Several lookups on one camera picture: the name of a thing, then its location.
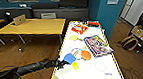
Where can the blue plate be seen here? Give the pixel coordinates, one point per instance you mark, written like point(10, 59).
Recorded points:
point(76, 50)

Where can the tan backpack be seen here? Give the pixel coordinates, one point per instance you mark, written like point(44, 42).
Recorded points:
point(129, 43)

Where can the dark grey sofa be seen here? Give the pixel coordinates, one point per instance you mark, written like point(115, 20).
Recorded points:
point(64, 8)

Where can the yellow gaming table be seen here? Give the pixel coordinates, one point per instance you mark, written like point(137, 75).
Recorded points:
point(87, 74)

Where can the blue bowl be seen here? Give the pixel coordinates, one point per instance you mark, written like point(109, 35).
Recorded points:
point(70, 58)

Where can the small blue piece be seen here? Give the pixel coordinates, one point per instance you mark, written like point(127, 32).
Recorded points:
point(107, 73)

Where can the black chair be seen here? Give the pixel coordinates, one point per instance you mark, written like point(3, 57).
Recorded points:
point(8, 16)

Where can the white rectangular pad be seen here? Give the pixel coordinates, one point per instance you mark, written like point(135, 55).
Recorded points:
point(48, 15)

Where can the tan open box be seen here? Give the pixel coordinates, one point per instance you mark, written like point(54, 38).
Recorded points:
point(20, 20)

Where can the small yellow cup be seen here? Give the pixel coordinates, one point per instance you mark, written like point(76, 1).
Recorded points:
point(75, 65)

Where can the tan woven basket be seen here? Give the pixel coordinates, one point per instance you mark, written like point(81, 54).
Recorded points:
point(141, 32)

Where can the red and black paddle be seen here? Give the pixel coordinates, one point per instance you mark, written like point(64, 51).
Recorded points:
point(93, 24)

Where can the orange bowl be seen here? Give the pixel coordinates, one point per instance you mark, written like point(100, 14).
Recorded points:
point(86, 55)

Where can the orange game box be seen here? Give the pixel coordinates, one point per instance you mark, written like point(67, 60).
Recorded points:
point(79, 29)

